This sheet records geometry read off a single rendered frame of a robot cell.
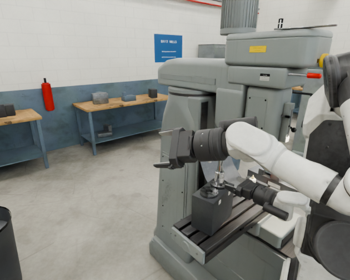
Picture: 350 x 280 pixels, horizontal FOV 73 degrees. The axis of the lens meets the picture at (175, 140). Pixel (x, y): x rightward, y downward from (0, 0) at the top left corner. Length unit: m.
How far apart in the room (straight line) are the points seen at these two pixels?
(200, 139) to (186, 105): 0.99
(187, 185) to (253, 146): 1.24
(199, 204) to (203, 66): 0.84
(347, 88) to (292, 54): 0.62
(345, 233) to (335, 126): 0.27
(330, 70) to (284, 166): 0.24
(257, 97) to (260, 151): 0.81
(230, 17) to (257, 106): 0.50
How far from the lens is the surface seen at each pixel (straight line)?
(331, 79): 0.64
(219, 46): 6.52
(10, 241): 2.31
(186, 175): 1.71
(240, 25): 1.44
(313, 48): 1.22
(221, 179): 1.22
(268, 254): 1.60
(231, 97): 1.40
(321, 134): 0.74
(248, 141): 0.56
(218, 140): 0.60
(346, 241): 0.61
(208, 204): 1.14
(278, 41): 1.25
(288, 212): 1.10
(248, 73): 1.33
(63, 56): 5.06
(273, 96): 1.30
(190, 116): 1.58
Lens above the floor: 1.79
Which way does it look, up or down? 20 degrees down
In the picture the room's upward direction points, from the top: straight up
